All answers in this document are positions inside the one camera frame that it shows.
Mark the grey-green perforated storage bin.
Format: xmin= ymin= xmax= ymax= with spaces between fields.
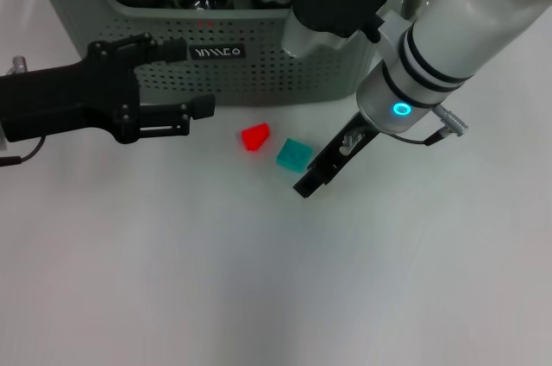
xmin=19 ymin=0 xmax=417 ymax=106

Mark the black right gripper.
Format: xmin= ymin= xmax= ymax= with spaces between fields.
xmin=292 ymin=111 xmax=383 ymax=199

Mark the orange-red wedge toy block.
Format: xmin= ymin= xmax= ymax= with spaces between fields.
xmin=240 ymin=122 xmax=272 ymax=151

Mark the teal square toy plate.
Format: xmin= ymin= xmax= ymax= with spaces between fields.
xmin=275 ymin=137 xmax=314 ymax=174

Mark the left arm cable with plug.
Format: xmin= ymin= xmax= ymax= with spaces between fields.
xmin=0 ymin=136 xmax=44 ymax=168

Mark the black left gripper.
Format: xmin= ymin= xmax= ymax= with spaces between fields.
xmin=0 ymin=33 xmax=216 ymax=145

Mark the arm cable with plug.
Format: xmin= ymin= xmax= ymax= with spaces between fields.
xmin=0 ymin=136 xmax=44 ymax=168
xmin=396 ymin=104 xmax=471 ymax=145

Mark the right arm cable with plug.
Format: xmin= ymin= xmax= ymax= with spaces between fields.
xmin=396 ymin=104 xmax=471 ymax=145

